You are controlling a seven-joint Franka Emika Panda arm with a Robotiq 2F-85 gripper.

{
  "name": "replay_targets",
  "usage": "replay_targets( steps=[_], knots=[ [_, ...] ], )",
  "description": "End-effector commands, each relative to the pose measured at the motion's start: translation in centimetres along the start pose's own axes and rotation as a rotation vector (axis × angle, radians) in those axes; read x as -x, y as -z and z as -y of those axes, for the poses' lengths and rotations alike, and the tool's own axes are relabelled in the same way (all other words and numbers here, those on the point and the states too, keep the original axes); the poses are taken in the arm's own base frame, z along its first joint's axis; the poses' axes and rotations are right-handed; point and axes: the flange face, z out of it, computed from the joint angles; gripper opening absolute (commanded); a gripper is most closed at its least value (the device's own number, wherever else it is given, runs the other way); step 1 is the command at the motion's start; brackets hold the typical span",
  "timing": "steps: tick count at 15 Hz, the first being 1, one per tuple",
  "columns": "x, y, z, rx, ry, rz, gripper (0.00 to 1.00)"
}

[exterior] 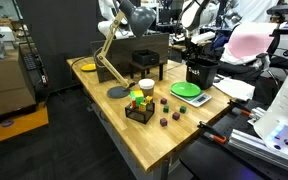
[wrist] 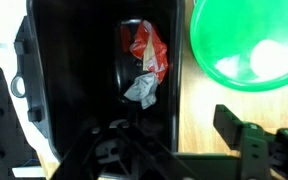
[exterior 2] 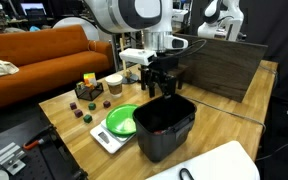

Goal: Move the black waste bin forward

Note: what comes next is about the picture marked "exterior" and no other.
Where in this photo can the aluminium extrusion bracket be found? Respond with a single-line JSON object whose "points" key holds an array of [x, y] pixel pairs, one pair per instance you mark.
{"points": [[250, 145]]}

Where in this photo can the black perforated breadboard table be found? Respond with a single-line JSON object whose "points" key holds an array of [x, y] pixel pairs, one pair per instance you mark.
{"points": [[210, 160]]}

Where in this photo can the purple small cube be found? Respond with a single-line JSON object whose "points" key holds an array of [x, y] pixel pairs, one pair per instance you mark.
{"points": [[163, 122], [163, 101], [176, 116]]}

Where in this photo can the large multicolour puzzle cube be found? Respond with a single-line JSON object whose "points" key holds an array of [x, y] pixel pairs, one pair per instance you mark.
{"points": [[137, 97]]}

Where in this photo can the light wooden side table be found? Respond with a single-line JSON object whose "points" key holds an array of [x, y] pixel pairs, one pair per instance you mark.
{"points": [[176, 47]]}

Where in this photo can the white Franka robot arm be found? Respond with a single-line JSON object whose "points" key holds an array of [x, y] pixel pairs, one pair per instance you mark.
{"points": [[197, 15]]}

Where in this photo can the white cloth sheet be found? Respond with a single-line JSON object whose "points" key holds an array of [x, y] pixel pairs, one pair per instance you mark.
{"points": [[235, 88]]}

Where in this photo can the black fabric storage box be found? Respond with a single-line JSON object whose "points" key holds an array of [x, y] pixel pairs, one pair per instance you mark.
{"points": [[145, 58]]}

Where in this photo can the white kitchen scale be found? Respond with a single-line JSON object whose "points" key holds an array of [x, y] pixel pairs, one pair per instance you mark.
{"points": [[200, 99]]}

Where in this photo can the small dark wooden stool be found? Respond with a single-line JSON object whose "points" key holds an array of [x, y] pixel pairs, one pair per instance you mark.
{"points": [[147, 66]]}

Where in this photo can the black waste bin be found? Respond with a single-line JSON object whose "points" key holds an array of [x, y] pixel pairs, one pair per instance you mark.
{"points": [[202, 75]]}

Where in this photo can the green small cube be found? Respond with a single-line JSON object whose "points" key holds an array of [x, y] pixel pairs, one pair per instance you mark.
{"points": [[182, 109], [166, 108]]}

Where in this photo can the paper coffee cup white lid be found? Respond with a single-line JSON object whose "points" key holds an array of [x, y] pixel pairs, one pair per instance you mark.
{"points": [[146, 87]]}

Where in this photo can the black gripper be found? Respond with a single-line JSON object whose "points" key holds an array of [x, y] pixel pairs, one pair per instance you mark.
{"points": [[192, 49]]}

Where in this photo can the black keypad device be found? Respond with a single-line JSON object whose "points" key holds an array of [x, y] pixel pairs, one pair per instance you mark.
{"points": [[32, 63]]}

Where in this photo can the pink cloth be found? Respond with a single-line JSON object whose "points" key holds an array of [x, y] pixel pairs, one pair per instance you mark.
{"points": [[250, 40]]}

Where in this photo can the small multicolour puzzle cube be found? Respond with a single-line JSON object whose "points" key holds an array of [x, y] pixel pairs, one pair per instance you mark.
{"points": [[147, 101]]}

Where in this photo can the brown cardboard cabinet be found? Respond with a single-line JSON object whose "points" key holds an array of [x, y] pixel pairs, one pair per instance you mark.
{"points": [[4, 83]]}

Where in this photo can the black camera on stand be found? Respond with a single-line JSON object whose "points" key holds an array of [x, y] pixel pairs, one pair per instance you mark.
{"points": [[282, 9]]}

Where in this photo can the wooden desk lamp grey shade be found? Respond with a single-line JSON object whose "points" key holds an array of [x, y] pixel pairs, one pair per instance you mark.
{"points": [[140, 18]]}

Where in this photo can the white machine housing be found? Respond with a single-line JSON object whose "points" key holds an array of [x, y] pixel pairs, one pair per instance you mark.
{"points": [[287, 113]]}

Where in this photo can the dark wood panel board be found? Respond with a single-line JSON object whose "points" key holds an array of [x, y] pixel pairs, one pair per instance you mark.
{"points": [[124, 50]]}

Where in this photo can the green plastic plate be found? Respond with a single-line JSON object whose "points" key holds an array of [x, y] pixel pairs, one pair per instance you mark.
{"points": [[185, 89]]}

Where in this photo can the orange floor platform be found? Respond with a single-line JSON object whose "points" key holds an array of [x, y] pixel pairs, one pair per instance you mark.
{"points": [[20, 126]]}

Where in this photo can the black office chair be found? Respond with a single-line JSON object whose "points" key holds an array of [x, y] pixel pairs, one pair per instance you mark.
{"points": [[247, 70]]}

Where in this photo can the yellow disc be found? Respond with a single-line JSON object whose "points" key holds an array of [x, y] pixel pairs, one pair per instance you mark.
{"points": [[88, 67]]}

